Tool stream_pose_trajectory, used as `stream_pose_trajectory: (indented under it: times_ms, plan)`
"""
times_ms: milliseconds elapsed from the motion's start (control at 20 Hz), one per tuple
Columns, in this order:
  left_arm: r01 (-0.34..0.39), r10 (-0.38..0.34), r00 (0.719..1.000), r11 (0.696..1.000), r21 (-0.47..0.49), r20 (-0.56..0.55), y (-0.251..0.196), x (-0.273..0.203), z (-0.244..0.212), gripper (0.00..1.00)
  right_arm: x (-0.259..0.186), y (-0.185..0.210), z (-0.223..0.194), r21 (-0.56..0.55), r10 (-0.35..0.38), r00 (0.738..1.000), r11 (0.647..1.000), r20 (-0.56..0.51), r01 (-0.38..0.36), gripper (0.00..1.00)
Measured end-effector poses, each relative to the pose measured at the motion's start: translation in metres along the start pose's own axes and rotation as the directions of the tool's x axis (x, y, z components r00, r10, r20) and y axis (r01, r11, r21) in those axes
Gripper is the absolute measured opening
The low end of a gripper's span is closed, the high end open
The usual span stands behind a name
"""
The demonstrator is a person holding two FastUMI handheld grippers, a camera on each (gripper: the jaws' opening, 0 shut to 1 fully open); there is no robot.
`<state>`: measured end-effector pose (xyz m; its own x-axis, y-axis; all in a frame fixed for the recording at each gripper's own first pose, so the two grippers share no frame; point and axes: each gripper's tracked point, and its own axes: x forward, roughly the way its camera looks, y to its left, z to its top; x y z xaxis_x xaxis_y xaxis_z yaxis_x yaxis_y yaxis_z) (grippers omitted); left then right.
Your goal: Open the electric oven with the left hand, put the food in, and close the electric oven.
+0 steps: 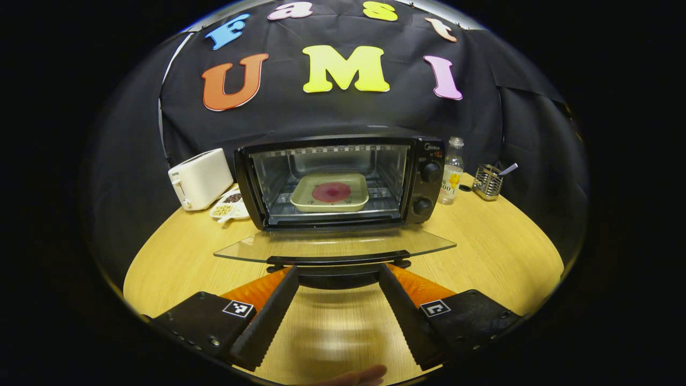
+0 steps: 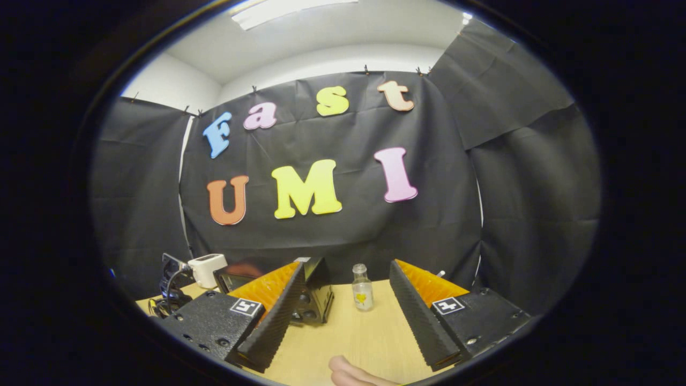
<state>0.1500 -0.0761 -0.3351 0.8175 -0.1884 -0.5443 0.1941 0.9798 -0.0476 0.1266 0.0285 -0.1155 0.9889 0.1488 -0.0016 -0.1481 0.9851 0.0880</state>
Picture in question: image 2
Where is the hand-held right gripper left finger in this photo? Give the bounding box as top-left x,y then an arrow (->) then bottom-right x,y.
159,262 -> 306,374

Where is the large ceiling light panel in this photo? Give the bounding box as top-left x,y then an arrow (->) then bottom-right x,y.
230,0 -> 360,31

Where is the black electric oven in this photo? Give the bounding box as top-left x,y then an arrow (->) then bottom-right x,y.
213,256 -> 335,325

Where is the small glass bottle yellow label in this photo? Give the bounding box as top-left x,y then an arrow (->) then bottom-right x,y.
352,263 -> 374,311

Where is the black backdrop cloth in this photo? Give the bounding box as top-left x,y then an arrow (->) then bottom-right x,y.
91,19 -> 601,317

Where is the white toaster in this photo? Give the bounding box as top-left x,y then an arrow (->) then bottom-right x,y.
188,254 -> 228,290

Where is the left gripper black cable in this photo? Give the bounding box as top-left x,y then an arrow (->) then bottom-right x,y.
147,267 -> 188,318

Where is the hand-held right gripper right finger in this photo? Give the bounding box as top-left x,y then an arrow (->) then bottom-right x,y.
389,259 -> 532,372

